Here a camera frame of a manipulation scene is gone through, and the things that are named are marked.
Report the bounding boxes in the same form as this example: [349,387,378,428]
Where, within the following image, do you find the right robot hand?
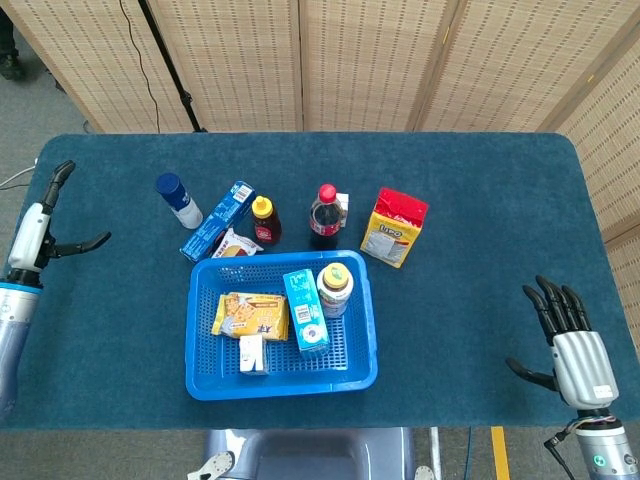
[505,274,621,413]

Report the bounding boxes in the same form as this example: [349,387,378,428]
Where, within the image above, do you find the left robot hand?
[6,159,113,287]

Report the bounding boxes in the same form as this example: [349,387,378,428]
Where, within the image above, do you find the yellow cracker packet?
[211,292,291,343]

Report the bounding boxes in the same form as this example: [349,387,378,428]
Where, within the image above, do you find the white yellow-capped bottle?
[316,262,355,320]

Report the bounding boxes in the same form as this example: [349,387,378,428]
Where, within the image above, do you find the teal cereal box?
[282,268,331,357]

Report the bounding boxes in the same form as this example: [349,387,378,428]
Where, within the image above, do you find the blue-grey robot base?
[187,427,436,480]

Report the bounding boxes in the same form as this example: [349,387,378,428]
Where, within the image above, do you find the blue plastic basket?
[183,249,380,402]

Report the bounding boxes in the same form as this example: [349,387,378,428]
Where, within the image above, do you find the yellow floor tape strip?
[490,426,512,480]

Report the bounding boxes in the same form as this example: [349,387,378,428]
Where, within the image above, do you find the white bottle blue cap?
[154,172,204,230]

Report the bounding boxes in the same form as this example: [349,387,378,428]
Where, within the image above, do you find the white floor pole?
[428,427,444,480]

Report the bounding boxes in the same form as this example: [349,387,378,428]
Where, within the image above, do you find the dark shoe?
[0,49,24,81]

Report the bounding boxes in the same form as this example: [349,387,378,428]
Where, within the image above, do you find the long blue box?
[179,180,257,265]

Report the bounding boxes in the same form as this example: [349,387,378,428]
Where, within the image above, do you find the blue table cloth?
[0,131,640,432]

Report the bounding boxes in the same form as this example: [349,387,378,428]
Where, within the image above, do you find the small white red packet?
[211,227,265,259]

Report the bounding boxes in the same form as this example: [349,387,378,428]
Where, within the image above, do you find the black tripod stand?
[137,0,208,133]

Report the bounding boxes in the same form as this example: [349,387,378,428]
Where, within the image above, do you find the honey bottle yellow cap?
[250,195,283,246]

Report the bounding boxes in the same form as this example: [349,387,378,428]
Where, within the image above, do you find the yellow red snack bag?
[359,187,430,269]

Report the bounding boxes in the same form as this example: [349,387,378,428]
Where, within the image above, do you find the cola bottle red cap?
[309,183,347,251]

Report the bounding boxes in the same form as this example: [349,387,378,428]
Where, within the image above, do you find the bamboo folding screen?
[0,0,640,324]

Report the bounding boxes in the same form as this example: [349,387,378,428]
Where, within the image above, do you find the white floor cable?
[0,157,40,190]

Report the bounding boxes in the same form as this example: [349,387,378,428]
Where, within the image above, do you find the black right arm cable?
[543,427,577,480]

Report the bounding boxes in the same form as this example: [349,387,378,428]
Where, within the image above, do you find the blue floor cable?
[462,427,474,480]

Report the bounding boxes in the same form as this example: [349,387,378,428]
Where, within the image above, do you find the thin black hanging cable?
[118,0,161,134]

